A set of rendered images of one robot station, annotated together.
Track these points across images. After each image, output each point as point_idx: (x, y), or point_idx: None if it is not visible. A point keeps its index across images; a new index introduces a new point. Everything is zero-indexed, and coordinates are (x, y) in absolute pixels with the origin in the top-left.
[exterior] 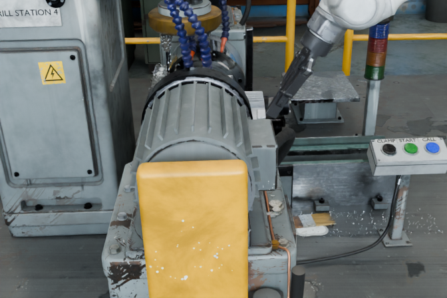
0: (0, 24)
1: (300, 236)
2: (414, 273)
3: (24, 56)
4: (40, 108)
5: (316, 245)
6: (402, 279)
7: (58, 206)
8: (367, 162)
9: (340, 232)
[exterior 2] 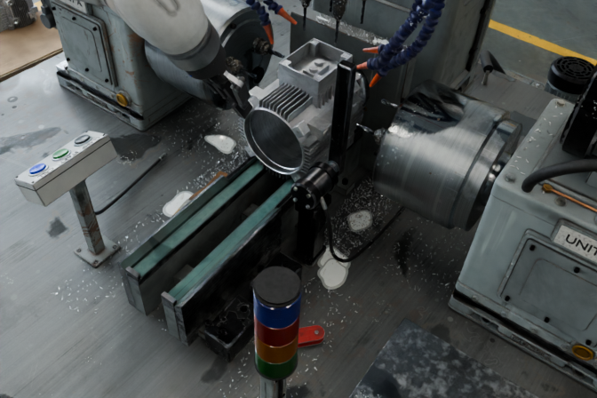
0: None
1: (181, 191)
2: (55, 223)
3: None
4: None
5: (159, 193)
6: (61, 210)
7: None
8: (154, 232)
9: (151, 220)
